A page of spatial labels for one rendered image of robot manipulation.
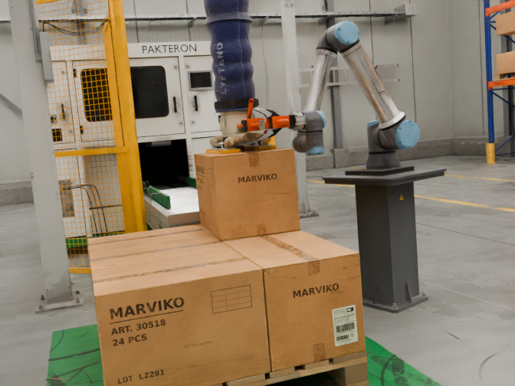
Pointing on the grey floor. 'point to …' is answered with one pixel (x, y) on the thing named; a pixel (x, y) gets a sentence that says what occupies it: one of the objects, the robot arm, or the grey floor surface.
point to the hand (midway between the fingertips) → (254, 124)
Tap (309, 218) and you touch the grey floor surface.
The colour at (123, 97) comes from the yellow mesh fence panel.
